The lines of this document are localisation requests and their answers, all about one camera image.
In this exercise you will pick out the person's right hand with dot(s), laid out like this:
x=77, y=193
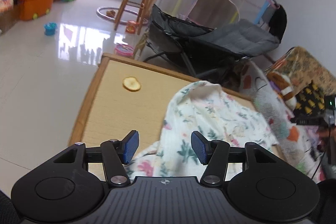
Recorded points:
x=326, y=132

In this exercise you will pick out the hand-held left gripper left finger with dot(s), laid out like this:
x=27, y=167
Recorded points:
x=131, y=146

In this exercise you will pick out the blue toy cup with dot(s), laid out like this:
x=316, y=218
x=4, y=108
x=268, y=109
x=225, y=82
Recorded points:
x=50, y=29

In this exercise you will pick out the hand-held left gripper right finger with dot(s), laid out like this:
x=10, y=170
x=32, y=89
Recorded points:
x=199, y=146

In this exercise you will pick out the orange storage bin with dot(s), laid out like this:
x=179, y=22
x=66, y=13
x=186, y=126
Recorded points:
x=35, y=6

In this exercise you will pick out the white red plastic bag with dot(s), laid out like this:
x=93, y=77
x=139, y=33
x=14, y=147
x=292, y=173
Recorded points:
x=6, y=1

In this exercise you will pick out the cardboard box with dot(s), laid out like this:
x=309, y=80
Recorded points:
x=9, y=19

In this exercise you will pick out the small brown toy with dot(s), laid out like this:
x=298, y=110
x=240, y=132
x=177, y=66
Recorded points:
x=110, y=13

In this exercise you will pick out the yellow round disc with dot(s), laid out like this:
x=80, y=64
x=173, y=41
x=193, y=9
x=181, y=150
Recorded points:
x=131, y=84

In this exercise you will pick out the black hanging garment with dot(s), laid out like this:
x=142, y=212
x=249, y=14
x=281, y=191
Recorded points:
x=279, y=24

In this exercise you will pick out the floral baby shirt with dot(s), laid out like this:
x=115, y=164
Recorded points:
x=210, y=119

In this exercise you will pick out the heart patterned quilt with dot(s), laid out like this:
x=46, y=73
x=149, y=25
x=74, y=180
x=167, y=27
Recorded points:
x=262, y=98

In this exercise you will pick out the pink toy drum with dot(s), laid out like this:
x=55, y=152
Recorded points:
x=124, y=49

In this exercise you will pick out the brown white plush toy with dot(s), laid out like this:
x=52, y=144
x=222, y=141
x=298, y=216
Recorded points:
x=281, y=85

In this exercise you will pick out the hula hoop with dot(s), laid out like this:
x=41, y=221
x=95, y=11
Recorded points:
x=101, y=14

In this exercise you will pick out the orange toy drum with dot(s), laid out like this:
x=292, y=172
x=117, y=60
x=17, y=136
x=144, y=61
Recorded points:
x=132, y=26

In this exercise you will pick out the floral cushion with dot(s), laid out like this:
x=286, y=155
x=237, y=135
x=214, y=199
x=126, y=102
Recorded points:
x=302, y=64

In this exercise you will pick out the grey folding recliner chair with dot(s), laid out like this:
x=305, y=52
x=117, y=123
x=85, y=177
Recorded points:
x=210, y=40

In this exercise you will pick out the black tree patterned pillow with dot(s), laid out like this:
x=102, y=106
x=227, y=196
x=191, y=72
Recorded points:
x=309, y=100

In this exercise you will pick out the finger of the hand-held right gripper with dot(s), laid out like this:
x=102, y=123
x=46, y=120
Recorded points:
x=304, y=120

